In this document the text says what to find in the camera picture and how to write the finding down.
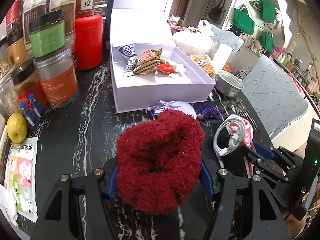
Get pink rose with-love pouch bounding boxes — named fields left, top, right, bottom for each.
left=226, top=114, right=256, bottom=178

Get dark red fuzzy sock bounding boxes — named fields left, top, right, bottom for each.
left=116, top=109, right=204, bottom=216

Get grey leaf cushion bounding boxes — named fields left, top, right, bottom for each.
left=242, top=56, right=308, bottom=139

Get purple tassel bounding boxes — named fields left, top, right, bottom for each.
left=194, top=103, right=222, bottom=122

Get steel bowl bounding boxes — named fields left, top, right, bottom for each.
left=215, top=70, right=244, bottom=98

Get pastel sachet packet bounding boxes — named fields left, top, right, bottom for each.
left=4, top=137, right=38, bottom=223

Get blue capped vial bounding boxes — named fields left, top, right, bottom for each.
left=20, top=102, right=36, bottom=126
left=28, top=93, right=44, bottom=118

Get lavender gift box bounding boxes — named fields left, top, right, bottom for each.
left=110, top=0, right=215, bottom=113

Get orange label clear jar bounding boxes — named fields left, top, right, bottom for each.
left=33, top=46, right=78, bottom=108

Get green pink striped snack packet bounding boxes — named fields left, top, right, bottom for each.
left=124, top=48, right=163, bottom=77

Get packaged waffle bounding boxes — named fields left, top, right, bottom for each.
left=190, top=55, right=216, bottom=78

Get green tote bag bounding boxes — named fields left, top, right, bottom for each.
left=232, top=4, right=254, bottom=36
left=258, top=31, right=274, bottom=53
left=249, top=0, right=276, bottom=23

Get purple white snack packet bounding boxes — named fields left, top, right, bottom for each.
left=117, top=44, right=138, bottom=73

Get brown spice jar black lid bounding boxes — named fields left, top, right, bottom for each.
left=11, top=60, right=48, bottom=109

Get clear bag with bowl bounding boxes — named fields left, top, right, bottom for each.
left=173, top=20, right=214, bottom=56

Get red cylindrical canister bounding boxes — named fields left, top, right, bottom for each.
left=74, top=15, right=104, bottom=71

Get dark hanging handbag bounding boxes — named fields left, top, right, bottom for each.
left=208, top=0, right=226, bottom=24

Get green label jar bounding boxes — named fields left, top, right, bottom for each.
left=29, top=9, right=65, bottom=59

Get black stand-up pouch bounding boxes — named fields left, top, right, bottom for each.
left=94, top=0, right=114, bottom=50

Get brown entrance door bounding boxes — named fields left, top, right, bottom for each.
left=169, top=0, right=190, bottom=19

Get white coiled charging cable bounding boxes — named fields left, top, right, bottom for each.
left=213, top=114, right=247, bottom=158

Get lavender drawstring pouch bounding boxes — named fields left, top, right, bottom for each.
left=147, top=100, right=197, bottom=120

